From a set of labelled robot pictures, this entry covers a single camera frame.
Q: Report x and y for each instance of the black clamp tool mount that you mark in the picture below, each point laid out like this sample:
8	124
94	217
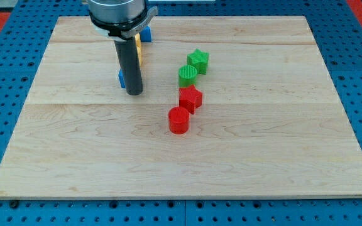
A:
122	24

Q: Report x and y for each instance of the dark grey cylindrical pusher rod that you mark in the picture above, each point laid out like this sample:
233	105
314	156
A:
130	66

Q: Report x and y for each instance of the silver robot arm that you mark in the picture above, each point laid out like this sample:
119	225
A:
124	4

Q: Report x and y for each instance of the green star block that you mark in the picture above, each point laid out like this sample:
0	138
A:
198	59

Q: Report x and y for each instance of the red star block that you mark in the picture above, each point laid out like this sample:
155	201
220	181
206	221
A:
190	98

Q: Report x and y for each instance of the yellow block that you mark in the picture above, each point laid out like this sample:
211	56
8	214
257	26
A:
139	48

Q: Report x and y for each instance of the blue block upper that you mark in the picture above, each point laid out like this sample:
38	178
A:
145	35

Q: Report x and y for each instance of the blue block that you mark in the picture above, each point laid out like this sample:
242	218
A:
121	79
145	35

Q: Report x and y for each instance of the blue block lower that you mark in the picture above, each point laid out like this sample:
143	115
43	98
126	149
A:
121	79

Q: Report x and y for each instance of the green cylinder block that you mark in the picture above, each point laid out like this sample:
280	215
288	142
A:
187	76

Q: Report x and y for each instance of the red cylinder block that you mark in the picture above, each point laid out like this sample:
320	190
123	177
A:
178	120

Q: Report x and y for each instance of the wooden board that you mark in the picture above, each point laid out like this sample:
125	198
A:
232	108

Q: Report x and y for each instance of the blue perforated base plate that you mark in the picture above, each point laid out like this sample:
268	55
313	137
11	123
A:
23	41

